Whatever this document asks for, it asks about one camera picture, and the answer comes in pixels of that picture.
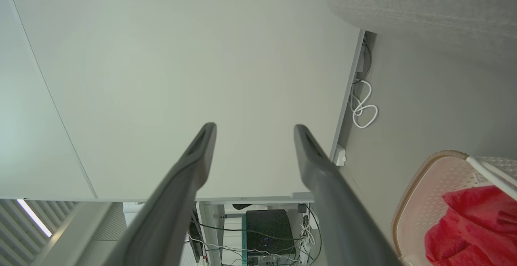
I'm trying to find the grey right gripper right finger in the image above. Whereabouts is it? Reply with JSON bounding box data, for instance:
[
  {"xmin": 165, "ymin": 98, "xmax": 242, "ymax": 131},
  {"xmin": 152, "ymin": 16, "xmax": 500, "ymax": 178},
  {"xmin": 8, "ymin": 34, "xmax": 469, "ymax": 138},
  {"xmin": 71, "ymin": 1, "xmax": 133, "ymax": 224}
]
[{"xmin": 294, "ymin": 124, "xmax": 402, "ymax": 266}]

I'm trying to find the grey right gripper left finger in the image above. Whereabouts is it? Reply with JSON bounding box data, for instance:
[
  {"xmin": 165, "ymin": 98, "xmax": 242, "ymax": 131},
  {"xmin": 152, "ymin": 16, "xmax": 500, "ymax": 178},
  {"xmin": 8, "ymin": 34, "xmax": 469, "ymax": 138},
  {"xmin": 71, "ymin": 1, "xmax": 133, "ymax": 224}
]
[{"xmin": 103, "ymin": 123, "xmax": 217, "ymax": 266}]

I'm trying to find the red jersey with white trim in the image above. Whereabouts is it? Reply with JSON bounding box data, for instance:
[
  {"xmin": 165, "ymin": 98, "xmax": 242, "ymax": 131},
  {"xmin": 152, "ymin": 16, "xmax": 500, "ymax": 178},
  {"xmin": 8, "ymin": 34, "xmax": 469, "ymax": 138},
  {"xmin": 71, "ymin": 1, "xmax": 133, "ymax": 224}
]
[{"xmin": 424, "ymin": 185, "xmax": 517, "ymax": 266}]

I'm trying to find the grey metal desk leg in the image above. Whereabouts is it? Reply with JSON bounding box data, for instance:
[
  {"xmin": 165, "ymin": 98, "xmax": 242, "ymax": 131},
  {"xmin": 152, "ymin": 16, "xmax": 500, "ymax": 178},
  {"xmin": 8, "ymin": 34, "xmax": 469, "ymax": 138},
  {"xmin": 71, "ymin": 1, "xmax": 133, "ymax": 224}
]
[{"xmin": 198, "ymin": 201, "xmax": 225, "ymax": 266}]

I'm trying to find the white power outlet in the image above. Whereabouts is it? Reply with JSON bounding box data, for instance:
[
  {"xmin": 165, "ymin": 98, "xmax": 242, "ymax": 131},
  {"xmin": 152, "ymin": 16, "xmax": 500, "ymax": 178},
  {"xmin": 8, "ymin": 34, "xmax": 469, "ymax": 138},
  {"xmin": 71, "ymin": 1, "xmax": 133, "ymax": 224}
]
[{"xmin": 333, "ymin": 144, "xmax": 347, "ymax": 166}]

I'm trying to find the black computer box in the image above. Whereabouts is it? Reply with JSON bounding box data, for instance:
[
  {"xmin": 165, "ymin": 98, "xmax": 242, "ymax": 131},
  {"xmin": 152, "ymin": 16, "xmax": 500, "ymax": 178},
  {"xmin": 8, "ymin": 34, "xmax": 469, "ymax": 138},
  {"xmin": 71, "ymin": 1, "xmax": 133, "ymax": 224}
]
[{"xmin": 246, "ymin": 209, "xmax": 296, "ymax": 256}]

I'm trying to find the white perforated laundry basket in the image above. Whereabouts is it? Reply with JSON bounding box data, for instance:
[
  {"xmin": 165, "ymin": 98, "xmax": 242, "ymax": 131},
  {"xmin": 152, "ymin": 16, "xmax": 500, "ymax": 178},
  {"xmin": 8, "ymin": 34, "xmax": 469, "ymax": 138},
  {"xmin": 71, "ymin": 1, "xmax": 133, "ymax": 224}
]
[{"xmin": 391, "ymin": 150, "xmax": 517, "ymax": 266}]

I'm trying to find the white strip light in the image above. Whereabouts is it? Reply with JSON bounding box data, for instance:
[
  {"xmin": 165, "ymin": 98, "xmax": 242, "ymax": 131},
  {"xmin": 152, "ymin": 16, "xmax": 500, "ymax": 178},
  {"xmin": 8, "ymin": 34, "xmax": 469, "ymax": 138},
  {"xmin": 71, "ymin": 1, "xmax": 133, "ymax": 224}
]
[{"xmin": 16, "ymin": 199, "xmax": 53, "ymax": 238}]

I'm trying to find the large white partition panel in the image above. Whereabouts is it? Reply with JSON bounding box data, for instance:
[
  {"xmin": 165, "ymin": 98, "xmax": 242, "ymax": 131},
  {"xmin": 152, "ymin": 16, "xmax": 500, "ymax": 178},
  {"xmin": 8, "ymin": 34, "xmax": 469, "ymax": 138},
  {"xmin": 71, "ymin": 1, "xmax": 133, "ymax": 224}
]
[{"xmin": 7, "ymin": 0, "xmax": 361, "ymax": 201}]

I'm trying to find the white cable bundle under desk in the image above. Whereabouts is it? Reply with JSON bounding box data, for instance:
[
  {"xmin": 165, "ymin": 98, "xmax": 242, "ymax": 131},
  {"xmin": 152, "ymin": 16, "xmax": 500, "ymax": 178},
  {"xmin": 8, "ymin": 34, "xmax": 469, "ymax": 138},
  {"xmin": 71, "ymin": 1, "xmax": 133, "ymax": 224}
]
[{"xmin": 300, "ymin": 217, "xmax": 320, "ymax": 266}]

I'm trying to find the black cable under desk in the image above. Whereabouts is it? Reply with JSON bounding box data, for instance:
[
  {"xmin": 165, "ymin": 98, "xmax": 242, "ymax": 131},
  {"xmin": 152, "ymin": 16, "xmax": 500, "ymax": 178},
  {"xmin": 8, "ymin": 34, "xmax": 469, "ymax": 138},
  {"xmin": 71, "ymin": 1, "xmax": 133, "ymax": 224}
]
[{"xmin": 197, "ymin": 220, "xmax": 305, "ymax": 243}]

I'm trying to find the looped white cable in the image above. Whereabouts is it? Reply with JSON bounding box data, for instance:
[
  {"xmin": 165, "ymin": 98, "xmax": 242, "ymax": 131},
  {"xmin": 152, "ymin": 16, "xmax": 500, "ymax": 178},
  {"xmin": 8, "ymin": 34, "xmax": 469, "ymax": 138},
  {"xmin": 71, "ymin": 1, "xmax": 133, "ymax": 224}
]
[{"xmin": 349, "ymin": 80, "xmax": 379, "ymax": 129}]

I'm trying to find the thin black cable by partition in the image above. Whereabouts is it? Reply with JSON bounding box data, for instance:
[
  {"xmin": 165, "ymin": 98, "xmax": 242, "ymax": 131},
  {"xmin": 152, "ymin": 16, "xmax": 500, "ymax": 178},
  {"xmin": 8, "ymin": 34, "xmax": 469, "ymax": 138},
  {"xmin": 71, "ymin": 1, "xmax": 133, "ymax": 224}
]
[{"xmin": 352, "ymin": 32, "xmax": 372, "ymax": 85}]

